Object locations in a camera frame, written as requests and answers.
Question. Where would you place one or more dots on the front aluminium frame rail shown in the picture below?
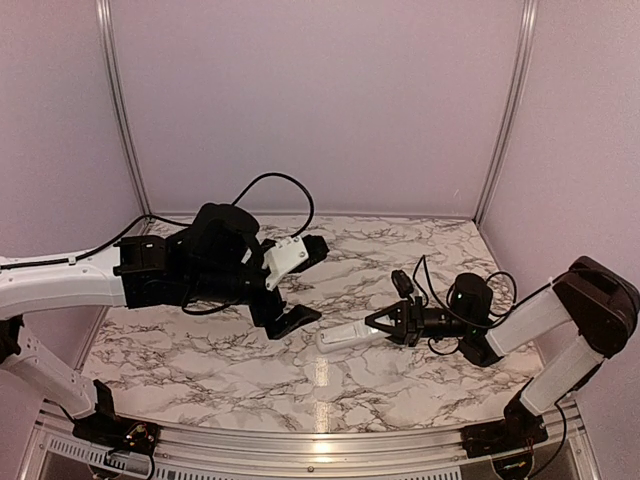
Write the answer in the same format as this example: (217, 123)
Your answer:
(188, 452)

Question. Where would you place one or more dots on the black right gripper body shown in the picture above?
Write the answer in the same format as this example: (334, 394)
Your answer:
(438, 326)

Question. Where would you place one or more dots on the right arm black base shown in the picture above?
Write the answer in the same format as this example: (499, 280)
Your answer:
(508, 434)

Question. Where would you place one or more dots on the right rear aluminium frame post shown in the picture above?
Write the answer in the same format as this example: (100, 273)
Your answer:
(515, 92)

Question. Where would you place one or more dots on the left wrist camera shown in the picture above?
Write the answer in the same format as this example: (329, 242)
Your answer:
(291, 255)

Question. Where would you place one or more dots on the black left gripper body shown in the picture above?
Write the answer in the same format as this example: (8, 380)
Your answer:
(221, 284)

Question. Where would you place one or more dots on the aluminium frame post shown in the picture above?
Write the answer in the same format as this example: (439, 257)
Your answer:
(109, 48)
(515, 92)

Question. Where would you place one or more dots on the white remote control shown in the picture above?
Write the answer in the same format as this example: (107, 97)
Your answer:
(370, 338)

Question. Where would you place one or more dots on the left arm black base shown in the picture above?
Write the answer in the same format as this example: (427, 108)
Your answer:
(118, 433)

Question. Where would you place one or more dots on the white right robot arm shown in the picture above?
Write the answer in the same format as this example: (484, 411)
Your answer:
(596, 308)

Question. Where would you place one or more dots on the left rear aluminium frame post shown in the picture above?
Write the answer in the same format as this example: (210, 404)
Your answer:
(109, 48)

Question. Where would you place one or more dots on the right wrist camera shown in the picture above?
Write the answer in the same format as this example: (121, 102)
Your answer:
(403, 284)

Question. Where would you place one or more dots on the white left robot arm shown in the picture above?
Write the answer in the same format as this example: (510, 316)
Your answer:
(133, 272)

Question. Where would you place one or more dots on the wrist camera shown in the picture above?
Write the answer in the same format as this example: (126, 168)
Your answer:
(291, 255)
(403, 284)

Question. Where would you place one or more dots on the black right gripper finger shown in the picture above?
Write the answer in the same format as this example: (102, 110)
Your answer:
(401, 335)
(396, 314)

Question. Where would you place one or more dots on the white battery compartment cover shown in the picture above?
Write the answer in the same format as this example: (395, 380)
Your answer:
(343, 333)

